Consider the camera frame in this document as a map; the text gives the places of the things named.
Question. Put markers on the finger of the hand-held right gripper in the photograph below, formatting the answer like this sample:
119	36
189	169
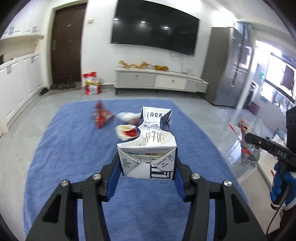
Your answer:
259	140

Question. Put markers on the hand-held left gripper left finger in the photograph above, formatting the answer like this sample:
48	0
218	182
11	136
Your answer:
112	183

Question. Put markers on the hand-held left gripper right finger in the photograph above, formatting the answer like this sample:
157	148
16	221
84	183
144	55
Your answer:
179	185

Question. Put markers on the clear plastic bottle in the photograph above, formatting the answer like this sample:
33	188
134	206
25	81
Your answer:
251	155

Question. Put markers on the white blue milk carton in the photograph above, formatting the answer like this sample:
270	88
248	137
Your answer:
148	143

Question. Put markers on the white plastic bag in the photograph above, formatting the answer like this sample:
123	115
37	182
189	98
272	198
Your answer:
126	116

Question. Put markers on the red snack packet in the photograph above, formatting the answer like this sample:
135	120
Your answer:
101	115

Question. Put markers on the person's right hand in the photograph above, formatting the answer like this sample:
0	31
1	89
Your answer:
277	185

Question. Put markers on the purple storage box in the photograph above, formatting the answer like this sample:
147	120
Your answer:
253	108

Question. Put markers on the cream coffee table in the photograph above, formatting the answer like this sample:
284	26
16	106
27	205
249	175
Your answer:
256	185

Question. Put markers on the red white snack wrapper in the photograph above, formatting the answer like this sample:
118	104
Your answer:
127	133

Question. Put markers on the blue rug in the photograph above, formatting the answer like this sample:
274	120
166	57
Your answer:
69	150

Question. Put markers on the glass sliding door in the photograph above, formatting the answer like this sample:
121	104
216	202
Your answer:
272	81

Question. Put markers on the grey refrigerator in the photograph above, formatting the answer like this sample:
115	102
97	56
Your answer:
222	69

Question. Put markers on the red gift bag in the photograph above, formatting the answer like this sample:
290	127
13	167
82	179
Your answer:
92	89

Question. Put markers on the grey white television cabinet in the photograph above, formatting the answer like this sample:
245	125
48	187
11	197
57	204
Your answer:
136	80

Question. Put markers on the doormat with shoes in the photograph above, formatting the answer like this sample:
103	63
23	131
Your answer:
64	86

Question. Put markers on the black shoes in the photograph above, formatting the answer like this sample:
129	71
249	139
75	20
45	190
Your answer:
44	91

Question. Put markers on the small golden ornament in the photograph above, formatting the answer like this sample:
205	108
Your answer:
161	68

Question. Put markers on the long golden dragon ornament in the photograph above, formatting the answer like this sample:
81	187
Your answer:
135	65

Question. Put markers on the white low cabinets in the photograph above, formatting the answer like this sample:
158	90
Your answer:
18	85

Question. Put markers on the dark brown door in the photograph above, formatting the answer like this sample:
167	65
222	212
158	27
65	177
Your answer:
67	46

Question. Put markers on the white wall socket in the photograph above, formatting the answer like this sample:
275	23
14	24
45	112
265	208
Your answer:
175	56

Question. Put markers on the black wall television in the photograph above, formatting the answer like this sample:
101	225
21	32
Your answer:
155	25

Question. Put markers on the white wall cabinets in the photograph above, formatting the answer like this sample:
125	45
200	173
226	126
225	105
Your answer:
20	30

